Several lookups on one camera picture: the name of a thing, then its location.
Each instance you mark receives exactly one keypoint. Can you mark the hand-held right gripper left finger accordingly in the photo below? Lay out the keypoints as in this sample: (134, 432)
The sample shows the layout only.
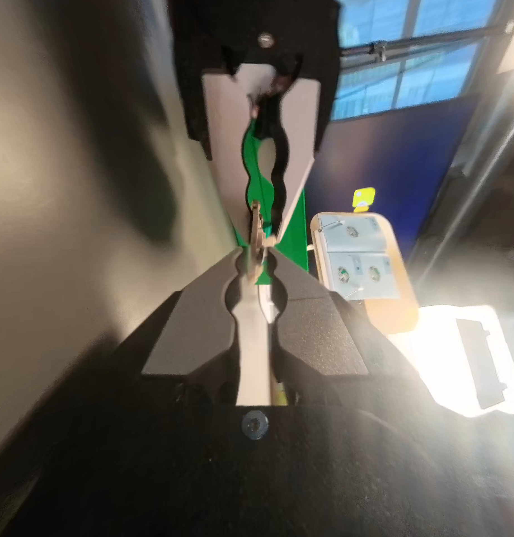
(185, 335)

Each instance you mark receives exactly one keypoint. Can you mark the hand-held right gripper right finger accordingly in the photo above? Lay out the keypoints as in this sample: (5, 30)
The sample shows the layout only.
(320, 335)

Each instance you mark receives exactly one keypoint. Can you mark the small tan Lego piece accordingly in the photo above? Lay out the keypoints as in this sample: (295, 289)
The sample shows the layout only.
(256, 235)

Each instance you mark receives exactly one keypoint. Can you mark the bright studio light panel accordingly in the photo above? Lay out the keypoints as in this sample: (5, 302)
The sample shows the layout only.
(433, 356)

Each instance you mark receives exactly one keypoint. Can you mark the yellow lego box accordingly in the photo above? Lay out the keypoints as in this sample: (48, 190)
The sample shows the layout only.
(364, 197)

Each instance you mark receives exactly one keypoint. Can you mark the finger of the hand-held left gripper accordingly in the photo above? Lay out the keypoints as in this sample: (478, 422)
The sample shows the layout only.
(225, 126)
(303, 126)

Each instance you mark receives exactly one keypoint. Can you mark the black metal rod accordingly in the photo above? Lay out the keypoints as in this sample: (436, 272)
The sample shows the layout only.
(429, 42)

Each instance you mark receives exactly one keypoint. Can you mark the light blue instruction booklet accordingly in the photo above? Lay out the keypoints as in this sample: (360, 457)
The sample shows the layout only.
(366, 243)

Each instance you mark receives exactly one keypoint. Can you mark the white page holder clip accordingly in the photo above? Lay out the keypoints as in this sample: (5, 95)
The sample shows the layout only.
(332, 225)
(354, 292)

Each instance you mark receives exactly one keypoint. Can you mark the glass window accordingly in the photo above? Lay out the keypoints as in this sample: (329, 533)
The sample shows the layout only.
(441, 84)

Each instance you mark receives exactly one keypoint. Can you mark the green plastic bin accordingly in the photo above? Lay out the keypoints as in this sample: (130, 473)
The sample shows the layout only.
(294, 235)

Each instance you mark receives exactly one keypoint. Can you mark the wooden book stand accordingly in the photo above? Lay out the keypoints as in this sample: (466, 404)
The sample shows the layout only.
(391, 314)

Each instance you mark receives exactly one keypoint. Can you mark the grey metal pole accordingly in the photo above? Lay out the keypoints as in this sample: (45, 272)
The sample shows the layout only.
(471, 184)

